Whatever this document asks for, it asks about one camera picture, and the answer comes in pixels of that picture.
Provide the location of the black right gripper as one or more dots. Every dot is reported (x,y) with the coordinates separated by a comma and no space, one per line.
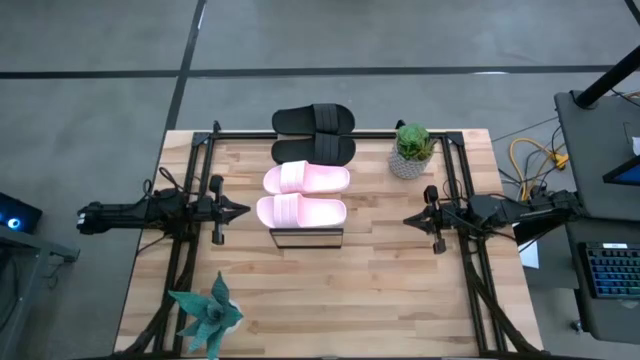
(442,220)

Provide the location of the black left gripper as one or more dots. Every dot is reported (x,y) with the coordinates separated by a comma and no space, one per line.
(218,210)

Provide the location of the pink slide sandal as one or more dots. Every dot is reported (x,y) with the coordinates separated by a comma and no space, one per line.
(310,212)
(310,177)

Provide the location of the black slide sandal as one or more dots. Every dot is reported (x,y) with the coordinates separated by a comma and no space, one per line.
(300,120)
(300,150)

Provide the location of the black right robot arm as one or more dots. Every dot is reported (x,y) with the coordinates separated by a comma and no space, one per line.
(525,207)

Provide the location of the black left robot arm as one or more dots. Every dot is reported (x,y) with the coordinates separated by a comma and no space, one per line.
(125,212)

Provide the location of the black metal wooden shelf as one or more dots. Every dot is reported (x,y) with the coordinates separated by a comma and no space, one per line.
(306,230)

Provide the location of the green plant in patterned pot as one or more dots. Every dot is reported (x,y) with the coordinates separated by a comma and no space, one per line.
(412,145)

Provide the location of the teal artificial agave plant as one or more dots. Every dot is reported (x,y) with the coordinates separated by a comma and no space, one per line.
(210,315)

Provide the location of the grey operator desk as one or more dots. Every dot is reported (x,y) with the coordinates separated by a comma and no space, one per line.
(595,150)

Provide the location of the backlit computer keyboard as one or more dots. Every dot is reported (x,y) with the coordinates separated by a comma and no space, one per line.
(615,272)

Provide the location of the laptop screen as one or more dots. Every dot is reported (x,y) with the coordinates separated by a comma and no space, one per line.
(627,175)

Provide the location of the grey side table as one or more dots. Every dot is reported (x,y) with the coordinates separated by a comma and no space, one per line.
(30,260)

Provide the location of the black computer with blue light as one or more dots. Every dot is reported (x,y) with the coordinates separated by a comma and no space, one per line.
(22,215)

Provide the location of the black pole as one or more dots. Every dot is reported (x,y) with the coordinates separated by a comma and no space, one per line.
(610,77)

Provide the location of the black table rig frame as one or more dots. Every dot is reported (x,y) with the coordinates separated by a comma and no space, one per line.
(240,135)

